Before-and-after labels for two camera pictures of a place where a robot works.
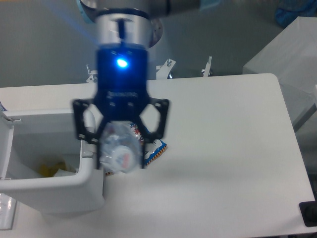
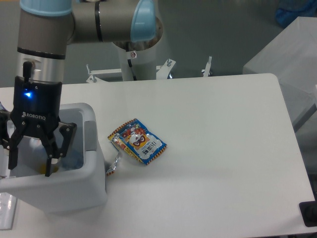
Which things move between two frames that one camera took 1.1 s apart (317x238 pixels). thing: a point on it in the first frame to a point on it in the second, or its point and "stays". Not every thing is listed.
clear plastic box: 7,208 stays
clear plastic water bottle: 120,147 to 30,159
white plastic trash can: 44,161 stays
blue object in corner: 289,10 stays
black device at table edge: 308,211 stays
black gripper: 122,88 to 36,106
